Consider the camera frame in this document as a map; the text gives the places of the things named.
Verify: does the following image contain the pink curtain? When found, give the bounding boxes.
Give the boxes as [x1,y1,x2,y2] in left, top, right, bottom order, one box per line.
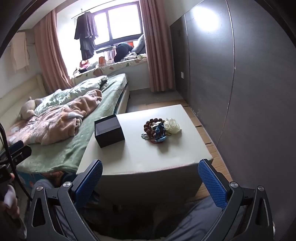
[140,1,175,92]
[33,10,73,93]

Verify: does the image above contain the window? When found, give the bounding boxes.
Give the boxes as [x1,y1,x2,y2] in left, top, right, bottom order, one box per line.
[93,1,144,47]

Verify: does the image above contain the hanging beige towel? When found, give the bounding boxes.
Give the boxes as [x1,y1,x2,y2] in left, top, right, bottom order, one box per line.
[11,32,30,72]

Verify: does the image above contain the right pink curtain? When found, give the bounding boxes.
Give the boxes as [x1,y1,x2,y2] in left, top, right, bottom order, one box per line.
[140,1,175,92]

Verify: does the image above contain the flattened cardboard sheets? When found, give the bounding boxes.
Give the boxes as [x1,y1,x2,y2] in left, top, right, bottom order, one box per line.
[182,99,233,202]

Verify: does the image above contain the black cable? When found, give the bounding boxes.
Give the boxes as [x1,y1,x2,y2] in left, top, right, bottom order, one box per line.
[0,122,33,202]

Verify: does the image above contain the white leather table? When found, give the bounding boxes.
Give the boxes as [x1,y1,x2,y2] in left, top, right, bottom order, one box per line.
[78,105,212,204]

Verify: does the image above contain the orange item on sill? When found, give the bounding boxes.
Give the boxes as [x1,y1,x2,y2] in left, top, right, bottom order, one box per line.
[98,56,106,67]

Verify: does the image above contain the left hand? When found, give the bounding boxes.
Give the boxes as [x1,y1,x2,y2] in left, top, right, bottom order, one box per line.
[1,173,20,219]

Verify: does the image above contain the clear plastic bag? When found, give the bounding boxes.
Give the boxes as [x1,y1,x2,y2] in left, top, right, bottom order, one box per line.
[164,118,182,135]

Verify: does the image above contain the cream bed headboard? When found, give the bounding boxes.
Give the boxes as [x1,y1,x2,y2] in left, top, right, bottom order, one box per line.
[1,74,48,128]

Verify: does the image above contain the green bed sheet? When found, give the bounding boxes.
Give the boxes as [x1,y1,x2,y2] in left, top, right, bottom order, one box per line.
[16,73,128,174]

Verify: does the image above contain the black jewelry box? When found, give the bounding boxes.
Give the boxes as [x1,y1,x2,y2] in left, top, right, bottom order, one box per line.
[94,114,125,148]

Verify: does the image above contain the grey pillow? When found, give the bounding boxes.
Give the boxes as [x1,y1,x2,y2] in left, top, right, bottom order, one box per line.
[132,34,146,55]

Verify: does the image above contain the black bag on sill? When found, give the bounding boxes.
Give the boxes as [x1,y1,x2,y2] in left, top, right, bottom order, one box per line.
[114,42,133,63]

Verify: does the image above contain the plush toy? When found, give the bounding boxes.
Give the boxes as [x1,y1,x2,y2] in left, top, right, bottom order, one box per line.
[17,97,43,120]

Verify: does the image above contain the green floral duvet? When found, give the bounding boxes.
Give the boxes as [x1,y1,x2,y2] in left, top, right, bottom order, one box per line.
[34,76,108,116]

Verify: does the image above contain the left pink curtain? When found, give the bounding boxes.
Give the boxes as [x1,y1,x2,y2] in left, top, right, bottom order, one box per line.
[33,10,73,93]

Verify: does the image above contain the hanging dark clothes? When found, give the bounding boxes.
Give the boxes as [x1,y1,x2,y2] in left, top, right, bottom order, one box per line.
[74,11,98,60]

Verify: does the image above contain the pink fleece blanket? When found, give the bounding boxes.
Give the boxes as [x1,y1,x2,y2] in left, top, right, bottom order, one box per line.
[6,89,102,146]

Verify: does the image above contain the floral window seat cushion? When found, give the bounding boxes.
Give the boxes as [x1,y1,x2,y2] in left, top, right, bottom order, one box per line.
[71,54,147,85]

